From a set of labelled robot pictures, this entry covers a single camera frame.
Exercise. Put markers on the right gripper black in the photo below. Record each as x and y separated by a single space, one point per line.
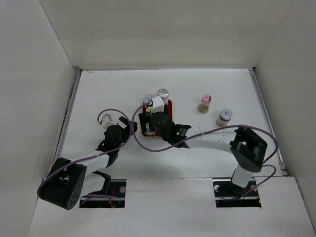
145 118

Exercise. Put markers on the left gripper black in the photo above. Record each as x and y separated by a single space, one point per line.
126 132

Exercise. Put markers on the silver cap tall bottle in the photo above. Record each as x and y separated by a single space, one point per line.
163 93

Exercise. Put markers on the pink cap spice bottle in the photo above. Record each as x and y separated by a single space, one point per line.
204 104

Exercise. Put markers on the silver cap blue label bottle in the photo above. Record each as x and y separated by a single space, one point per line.
149 130

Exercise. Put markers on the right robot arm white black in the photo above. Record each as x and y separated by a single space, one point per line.
247 147

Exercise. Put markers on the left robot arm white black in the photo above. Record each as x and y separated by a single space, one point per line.
72 182

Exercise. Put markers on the red rectangular tray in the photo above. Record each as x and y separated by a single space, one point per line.
167 110

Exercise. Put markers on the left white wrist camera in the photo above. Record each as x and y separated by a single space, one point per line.
106 121

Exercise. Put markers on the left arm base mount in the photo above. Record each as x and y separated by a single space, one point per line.
101 191

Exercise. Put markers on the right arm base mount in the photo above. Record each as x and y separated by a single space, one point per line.
230 195

